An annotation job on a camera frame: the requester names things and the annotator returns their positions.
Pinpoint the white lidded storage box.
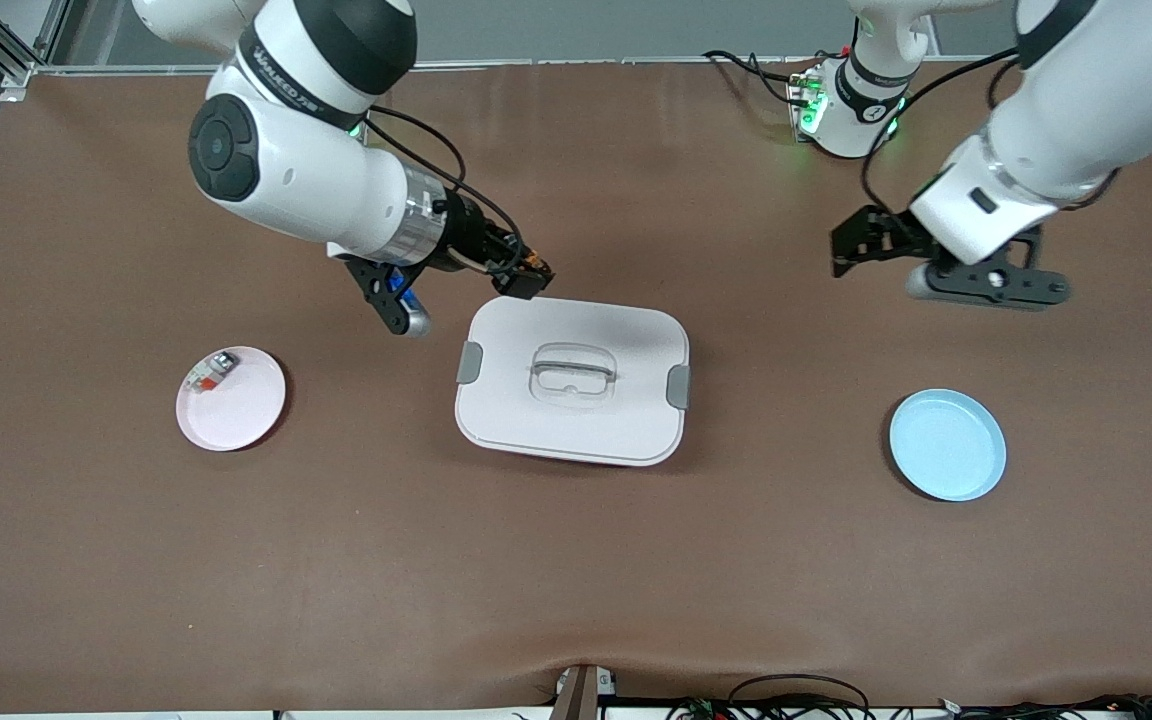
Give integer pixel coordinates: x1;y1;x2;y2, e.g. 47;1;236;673
454;294;692;468

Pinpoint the light blue round plate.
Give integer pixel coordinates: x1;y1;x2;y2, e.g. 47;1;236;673
888;389;1008;502

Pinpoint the brown table cover mat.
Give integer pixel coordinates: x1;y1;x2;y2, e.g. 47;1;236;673
0;58;1152;713

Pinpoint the pink round plate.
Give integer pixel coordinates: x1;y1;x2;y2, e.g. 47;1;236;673
176;346;288;452

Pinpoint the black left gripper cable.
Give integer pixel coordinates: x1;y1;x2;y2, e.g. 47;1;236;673
861;45;1122;216

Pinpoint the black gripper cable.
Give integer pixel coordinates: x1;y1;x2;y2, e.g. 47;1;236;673
366;105;527;276
861;45;1122;216

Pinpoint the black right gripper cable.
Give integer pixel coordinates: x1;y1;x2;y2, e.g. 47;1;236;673
366;105;527;276

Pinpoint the metal table edge rail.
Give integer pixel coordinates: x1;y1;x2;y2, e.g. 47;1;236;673
31;57;1022;77

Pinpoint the black arm base cable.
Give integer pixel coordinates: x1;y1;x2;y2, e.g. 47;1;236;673
703;48;817;109

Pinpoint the white switch with orange end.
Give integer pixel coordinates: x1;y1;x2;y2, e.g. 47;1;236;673
186;350;240;394

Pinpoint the table edge clamp bracket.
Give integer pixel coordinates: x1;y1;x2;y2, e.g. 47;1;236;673
551;663;619;720

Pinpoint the black looped cable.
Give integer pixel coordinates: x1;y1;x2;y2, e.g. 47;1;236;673
726;674;872;720

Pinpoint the aluminium frame profile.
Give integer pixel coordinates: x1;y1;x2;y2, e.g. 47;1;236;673
0;0;72;101

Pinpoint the black cable bundle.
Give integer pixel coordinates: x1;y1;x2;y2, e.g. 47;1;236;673
936;693;1152;720

